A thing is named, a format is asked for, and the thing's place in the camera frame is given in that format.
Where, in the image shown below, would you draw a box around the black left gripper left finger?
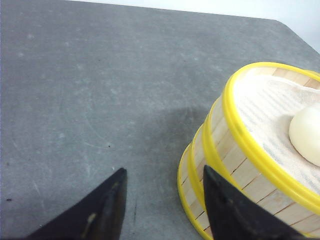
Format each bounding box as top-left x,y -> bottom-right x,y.
26,168 -> 128,240

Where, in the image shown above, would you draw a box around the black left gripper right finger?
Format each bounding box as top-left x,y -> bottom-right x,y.
203,165 -> 307,240

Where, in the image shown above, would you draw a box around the bamboo steamer basket dark slat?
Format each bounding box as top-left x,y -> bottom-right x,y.
187,122 -> 320,238

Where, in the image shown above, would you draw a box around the bamboo steamer basket yellow rims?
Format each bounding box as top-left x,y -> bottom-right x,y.
201,61 -> 320,216

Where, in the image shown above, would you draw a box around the bottom bamboo steamer basket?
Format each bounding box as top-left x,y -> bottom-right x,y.
177,145 -> 214,240

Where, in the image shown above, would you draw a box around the white steamed bun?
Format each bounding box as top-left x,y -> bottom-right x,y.
289,103 -> 320,167

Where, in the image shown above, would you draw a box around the white steamer liner cloth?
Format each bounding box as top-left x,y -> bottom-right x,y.
233,68 -> 320,194

